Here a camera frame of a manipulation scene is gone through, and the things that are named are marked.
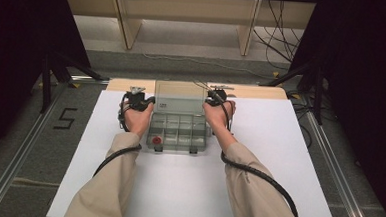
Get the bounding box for person's left hand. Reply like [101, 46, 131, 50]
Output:
[119, 101, 155, 140]

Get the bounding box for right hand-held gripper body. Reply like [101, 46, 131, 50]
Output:
[208, 84, 236, 107]

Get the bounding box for black curtain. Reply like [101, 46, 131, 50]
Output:
[0, 0, 96, 172]
[280, 0, 386, 217]

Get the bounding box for wooden table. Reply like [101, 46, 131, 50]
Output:
[105, 77, 289, 101]

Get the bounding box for black metal stand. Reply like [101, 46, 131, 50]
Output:
[38, 45, 112, 118]
[259, 54, 329, 127]

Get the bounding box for aluminium floor rail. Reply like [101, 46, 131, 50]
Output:
[0, 71, 111, 217]
[298, 108, 381, 217]

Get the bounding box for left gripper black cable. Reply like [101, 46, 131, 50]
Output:
[91, 90, 147, 181]

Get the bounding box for smoky clear compartment box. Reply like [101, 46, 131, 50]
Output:
[145, 79, 215, 156]

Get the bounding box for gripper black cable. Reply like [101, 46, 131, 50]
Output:
[91, 90, 147, 181]
[215, 99, 306, 217]

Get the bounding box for tangle of black cables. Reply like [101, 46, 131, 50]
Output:
[250, 0, 305, 72]

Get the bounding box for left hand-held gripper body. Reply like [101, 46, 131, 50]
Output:
[125, 85, 148, 113]

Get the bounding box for beige wooden shelf unit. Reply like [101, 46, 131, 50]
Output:
[60, 0, 319, 61]

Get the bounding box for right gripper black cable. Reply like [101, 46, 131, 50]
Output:
[215, 99, 306, 217]

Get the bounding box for black floor cables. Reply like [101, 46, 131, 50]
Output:
[282, 88, 317, 150]

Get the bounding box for person's right hand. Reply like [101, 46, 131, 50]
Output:
[200, 99, 237, 143]

